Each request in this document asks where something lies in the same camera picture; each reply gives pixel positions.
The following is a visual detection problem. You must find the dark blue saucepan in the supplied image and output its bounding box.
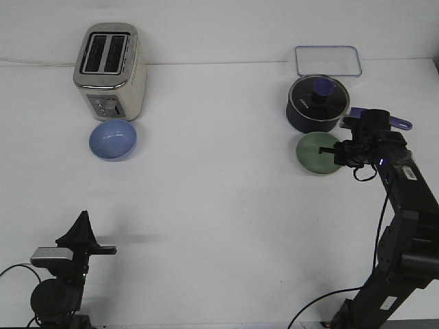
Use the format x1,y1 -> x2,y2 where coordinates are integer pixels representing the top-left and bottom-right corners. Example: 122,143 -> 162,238
285,101 -> 412,134

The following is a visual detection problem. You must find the clear container lid blue rim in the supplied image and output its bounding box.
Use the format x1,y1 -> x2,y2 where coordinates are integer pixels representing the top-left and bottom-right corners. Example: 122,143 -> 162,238
294,45 -> 362,77

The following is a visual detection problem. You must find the glass pot lid blue knob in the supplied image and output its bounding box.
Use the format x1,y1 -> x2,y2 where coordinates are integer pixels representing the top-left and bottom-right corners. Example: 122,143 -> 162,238
288,75 -> 350,122

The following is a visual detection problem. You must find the white toaster power cord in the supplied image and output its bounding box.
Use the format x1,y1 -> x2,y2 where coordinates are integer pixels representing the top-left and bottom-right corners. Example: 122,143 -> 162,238
0,56 -> 78,67

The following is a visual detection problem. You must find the green bowl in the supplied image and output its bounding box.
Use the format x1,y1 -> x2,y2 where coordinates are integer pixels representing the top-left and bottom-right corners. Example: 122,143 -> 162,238
296,132 -> 341,175

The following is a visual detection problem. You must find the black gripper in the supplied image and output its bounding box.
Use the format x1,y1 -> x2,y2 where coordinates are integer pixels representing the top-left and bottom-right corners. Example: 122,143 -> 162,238
56,210 -> 117,274
318,130 -> 384,169

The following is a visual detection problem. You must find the blue bowl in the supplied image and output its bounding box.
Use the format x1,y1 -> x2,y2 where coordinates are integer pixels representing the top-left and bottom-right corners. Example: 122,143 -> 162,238
88,119 -> 137,162

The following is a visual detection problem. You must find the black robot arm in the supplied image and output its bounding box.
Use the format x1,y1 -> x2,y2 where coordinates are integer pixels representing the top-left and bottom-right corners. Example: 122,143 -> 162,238
30,210 -> 117,328
319,130 -> 438,328

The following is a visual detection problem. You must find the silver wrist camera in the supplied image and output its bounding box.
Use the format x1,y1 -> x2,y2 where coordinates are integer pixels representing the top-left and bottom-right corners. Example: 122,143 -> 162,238
30,247 -> 73,268
340,108 -> 390,130

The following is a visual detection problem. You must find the silver two-slot toaster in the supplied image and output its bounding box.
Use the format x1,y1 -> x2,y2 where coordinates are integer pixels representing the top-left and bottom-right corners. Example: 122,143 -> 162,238
73,23 -> 147,121

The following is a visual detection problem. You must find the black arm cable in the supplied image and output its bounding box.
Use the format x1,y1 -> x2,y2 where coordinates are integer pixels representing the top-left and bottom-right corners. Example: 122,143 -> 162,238
0,263 -> 43,284
286,162 -> 390,329

